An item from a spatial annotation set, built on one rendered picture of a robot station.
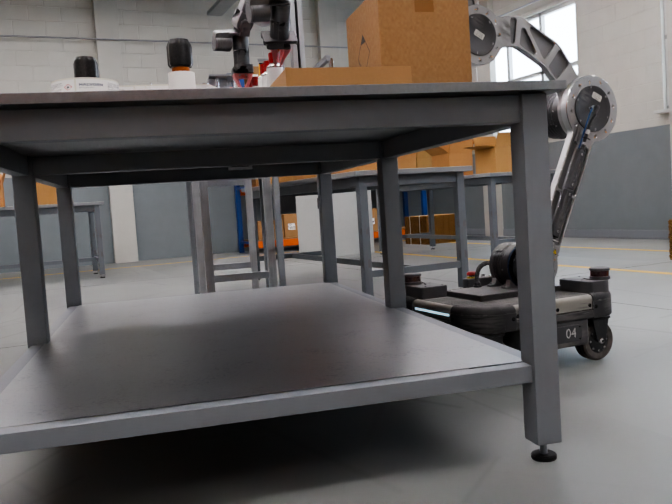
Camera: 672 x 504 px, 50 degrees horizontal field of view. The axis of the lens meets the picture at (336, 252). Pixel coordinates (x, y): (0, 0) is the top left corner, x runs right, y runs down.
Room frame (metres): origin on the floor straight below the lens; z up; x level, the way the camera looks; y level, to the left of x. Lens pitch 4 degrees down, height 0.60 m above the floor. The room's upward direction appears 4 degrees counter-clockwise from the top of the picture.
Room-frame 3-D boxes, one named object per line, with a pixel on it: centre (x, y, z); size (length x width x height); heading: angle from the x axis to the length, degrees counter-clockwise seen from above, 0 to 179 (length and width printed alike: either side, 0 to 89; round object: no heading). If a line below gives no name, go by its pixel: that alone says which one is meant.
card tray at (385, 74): (1.59, -0.02, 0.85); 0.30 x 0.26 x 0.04; 14
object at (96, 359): (2.39, 0.38, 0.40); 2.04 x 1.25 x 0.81; 14
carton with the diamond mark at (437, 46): (1.95, -0.22, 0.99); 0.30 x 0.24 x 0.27; 14
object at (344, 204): (8.43, 0.00, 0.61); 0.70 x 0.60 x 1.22; 36
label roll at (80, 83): (2.26, 0.75, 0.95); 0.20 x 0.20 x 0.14
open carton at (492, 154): (6.67, -1.52, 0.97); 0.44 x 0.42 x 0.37; 111
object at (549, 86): (2.39, 0.38, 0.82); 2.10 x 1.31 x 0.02; 14
